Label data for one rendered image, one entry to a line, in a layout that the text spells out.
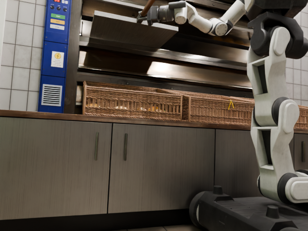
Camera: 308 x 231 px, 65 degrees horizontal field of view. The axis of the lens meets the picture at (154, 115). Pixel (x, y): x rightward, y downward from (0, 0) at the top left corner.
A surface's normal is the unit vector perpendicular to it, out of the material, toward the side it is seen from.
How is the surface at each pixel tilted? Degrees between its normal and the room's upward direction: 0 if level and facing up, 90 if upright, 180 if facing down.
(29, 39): 90
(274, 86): 90
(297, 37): 90
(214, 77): 70
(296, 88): 90
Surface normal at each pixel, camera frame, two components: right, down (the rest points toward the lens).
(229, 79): 0.32, -0.39
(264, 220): -0.63, -0.75
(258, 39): -0.94, -0.06
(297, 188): 0.34, -0.06
